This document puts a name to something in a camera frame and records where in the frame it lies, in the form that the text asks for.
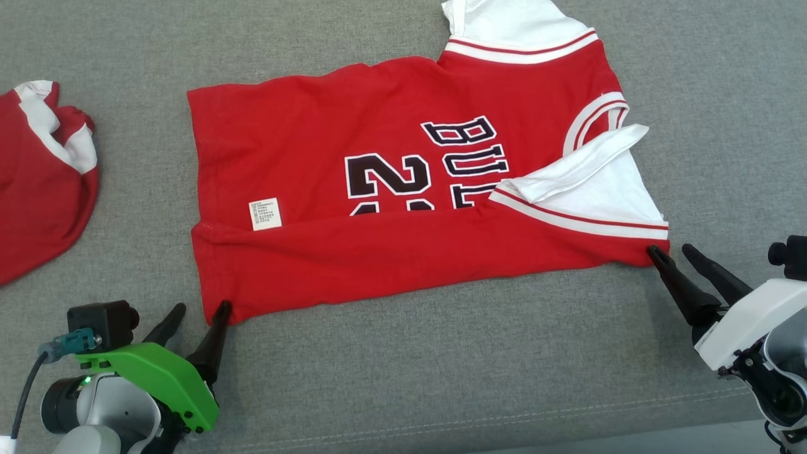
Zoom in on teal left camera connector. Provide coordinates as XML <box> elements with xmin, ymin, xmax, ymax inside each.
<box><xmin>38</xmin><ymin>328</ymin><xmax>102</xmax><ymax>364</ymax></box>

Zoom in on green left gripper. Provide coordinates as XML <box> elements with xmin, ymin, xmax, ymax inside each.
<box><xmin>74</xmin><ymin>300</ymin><xmax>233</xmax><ymax>437</ymax></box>

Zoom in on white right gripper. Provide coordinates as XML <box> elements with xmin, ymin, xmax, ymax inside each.
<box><xmin>646</xmin><ymin>243</ymin><xmax>807</xmax><ymax>373</ymax></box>

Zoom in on red shorts with white stripes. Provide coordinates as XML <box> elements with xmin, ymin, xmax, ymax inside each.
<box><xmin>0</xmin><ymin>80</ymin><xmax>100</xmax><ymax>286</ymax></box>

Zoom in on grey fabric sofa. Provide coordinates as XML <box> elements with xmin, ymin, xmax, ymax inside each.
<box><xmin>0</xmin><ymin>0</ymin><xmax>807</xmax><ymax>454</ymax></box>

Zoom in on red Bulls jersey shirt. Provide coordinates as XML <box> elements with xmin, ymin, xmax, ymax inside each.
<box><xmin>187</xmin><ymin>0</ymin><xmax>670</xmax><ymax>327</ymax></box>

